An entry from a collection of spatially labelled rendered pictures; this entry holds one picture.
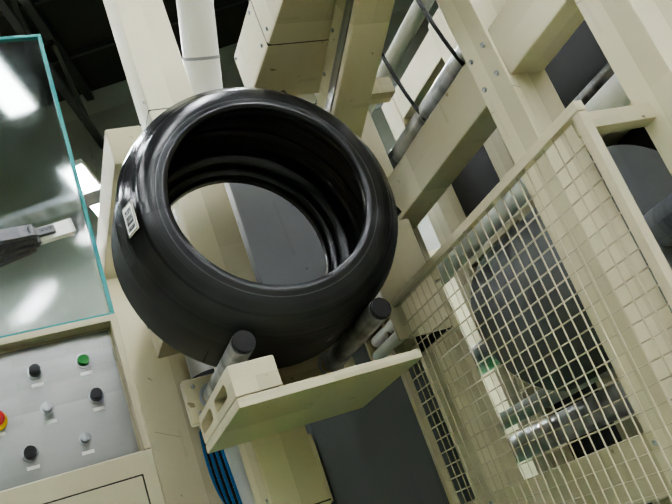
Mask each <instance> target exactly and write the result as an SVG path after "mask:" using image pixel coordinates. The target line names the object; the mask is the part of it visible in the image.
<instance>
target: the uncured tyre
mask: <svg viewBox="0 0 672 504"><path fill-rule="evenodd" d="M220 183H242V184H249V185H253V186H257V187H261V188H263V189H266V190H269V191H271V192H273V193H275V194H277V195H279V196H281V197H282V198H284V199H285V200H287V201H288V202H290V203H291V204H292V205H294V206H295V207H296V208H297V209H298V210H299V211H300V212H301V213H302V214H303V215H304V216H305V217H306V219H307V220H308V221H309V222H310V224H311V225H312V227H313V228H314V230H315V232H316V234H317V236H318V238H319V240H320V243H321V246H322V249H323V253H324V258H325V275H324V276H322V277H320V278H317V279H315V280H312V281H308V282H304V283H299V284H292V285H270V284H262V283H257V282H253V281H249V280H246V279H243V278H240V277H237V276H235V275H232V274H230V273H228V272H226V271H224V270H223V269H221V268H219V267H217V266H216V265H214V264H213V263H211V262H210V261H209V260H207V259H206V258H205V257H204V256H203V255H201V254H200V253H199V252H198V251H197V250H196V249H195V248H194V247H193V246H192V244H191V243H190V242H189V241H188V240H187V238H186V237H185V236H184V234H183V233H182V231H181V229H180V228H179V226H178V224H177V222H176V220H175V218H174V215H173V213H172V210H171V207H172V206H173V205H174V204H175V203H176V202H177V201H178V200H180V199H181V198H182V197H184V196H185V195H187V194H189V193H191V192H192V191H195V190H197V189H199V188H202V187H205V186H209V185H214V184H220ZM130 200H132V203H133V207H134V211H135V214H136V218H137V222H138V225H139V229H138V230H137V231H136V232H135V233H134V234H133V236H132V237H131V238H129V236H128V233H127V229H126V225H125V221H124V218H123V214H122V209H123V208H124V207H125V206H126V204H127V203H128V202H129V201H130ZM397 237H398V216H397V208H396V203H395V199H394V195H393V192H392V189H391V186H390V183H389V181H388V178H387V176H386V174H385V172H384V170H383V168H382V166H381V165H380V163H379V161H378V160H377V158H376V157H375V155H374V154H373V153H372V151H371V150H370V149H369V147H368V146H367V145H366V144H365V143H364V141H363V140H362V139H361V138H360V137H359V136H358V135H357V134H356V133H355V132H354V131H353V130H352V129H351V128H349V127H348V126H347V125H346V124H345V123H343V122H342V121H341V120H339V119H338V118H337V117H335V116H334V115H332V114H331V113H329V112H328V111H326V110H324V109H322V108H321V107H319V106H317V105H315V104H313V103H311V102H309V101H306V100H304V99H301V98H299V97H296V96H293V95H290V94H287V93H283V92H279V91H275V90H269V89H263V88H253V87H231V88H222V89H216V90H211V91H207V92H203V93H199V94H196V95H194V96H191V97H189V98H186V99H184V100H182V101H180V102H178V103H176V104H174V105H173V106H171V107H169V108H168V109H166V110H165V111H164V112H162V113H161V114H160V115H159V116H157V117H156V118H155V119H154V120H153V121H152V122H151V123H150V124H149V125H148V126H147V127H146V128H145V130H144V131H143V132H142V133H141V135H140V136H139V137H138V139H137V140H136V141H135V143H134V144H133V146H132V147H131V149H130V150H129V152H128V154H127V156H126V158H125V160H124V163H123V165H122V168H121V171H120V174H119V178H118V183H117V189H116V197H115V206H114V215H113V224H112V233H111V249H112V258H113V263H114V268H115V271H116V275H117V278H118V281H119V283H120V286H121V288H122V290H123V292H124V294H125V296H126V298H127V300H128V301H129V303H130V304H131V306H132V307H133V309H134V310H135V312H136V313H137V315H138V316H139V317H140V319H141V320H142V321H143V322H144V323H145V325H146V326H147V327H148V328H149V329H150V330H151V331H152V332H153V333H154V334H155V335H157V336H158V337H159V338H160V339H161V340H162V341H164V342H165V343H166V344H168V345H169V346H171V347H172V348H174V349H175V350H177V351H179V352H180V353H182V354H184V355H186V356H188V357H190V358H192V359H194V360H196V361H199V362H202V361H203V359H204V357H205V355H206V353H207V350H208V351H209V353H208V355H207V357H206V359H205V362H202V363H204V364H207V365H210V366H214V367H217V365H218V363H219V361H220V359H221V358H222V356H223V354H224V352H225V350H226V348H227V346H228V344H229V342H230V340H231V338H232V336H233V335H234V333H236V332H238V331H240V330H246V331H249V332H250V333H252V334H253V335H254V336H255V340H256V345H255V348H254V350H253V352H252V353H251V355H250V357H249V358H248V360H247V361H249V360H253V359H257V358H261V357H265V356H269V355H273V356H274V360H275V363H276V366H277V369H280V368H284V367H289V366H292V365H295V364H298V363H301V362H304V361H306V360H308V359H310V358H312V357H314V356H316V355H318V354H320V353H321V352H323V351H325V350H326V349H327V348H329V347H330V346H332V345H333V344H334V343H335V342H336V341H338V340H339V339H340V337H341V336H342V335H343V334H344V333H345V332H346V330H347V329H348V328H349V327H350V326H351V325H352V323H353V322H354V321H355V320H356V319H357V317H358V316H359V315H360V314H361V313H362V312H363V310H364V309H365V308H366V307H367V306H368V305H369V303H370V302H371V301H372V300H373V299H375V297H376V296H377V295H378V293H379V292H380V290H381V288H382V287H383V285H384V283H385V281H386V279H387V277H388V275H389V272H390V270H391V267H392V263H393V260H394V255H395V250H396V244H397ZM335 334H337V335H336V336H335V337H334V338H333V339H331V340H329V341H328V342H326V343H325V341H326V340H327V339H328V338H330V337H332V336H334V335H335Z"/></svg>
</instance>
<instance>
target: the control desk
mask: <svg viewBox="0 0 672 504"><path fill-rule="evenodd" d="M0 504H166V500H165V496H164V492H163V489H162V485H161V481H160V477H159V474H158V470H157V466H156V462H155V459H154V455H153V451H152V449H151V443H150V439H149V436H148V432H147V428H146V424H145V420H144V417H143V413H142V409H141V405H140V402H139V398H138V394H137V390H136V387H135V383H134V379H133V375H132V372H131V368H130V364H129V360H128V357H127V353H126V349H125V345H124V342H123V338H122V334H121V330H120V327H119V323H118V319H117V315H116V313H114V314H110V315H105V316H100V317H96V318H91V319H87V320H82V321H77V322H73V323H68V324H63V325H59V326H54V327H50V328H45V329H40V330H36V331H31V332H27V333H22V334H17V335H13V336H8V337H3V338H0Z"/></svg>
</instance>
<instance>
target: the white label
mask: <svg viewBox="0 0 672 504"><path fill-rule="evenodd" d="M122 214H123V218H124V221H125V225H126V229H127V233H128V236H129V238H131V237H132V236H133V234H134V233H135V232H136V231H137V230H138V229H139V225H138V222H137V218H136V214H135V211H134V207H133V203H132V200H130V201H129V202H128V203H127V204H126V206H125V207H124V208H123V209H122Z"/></svg>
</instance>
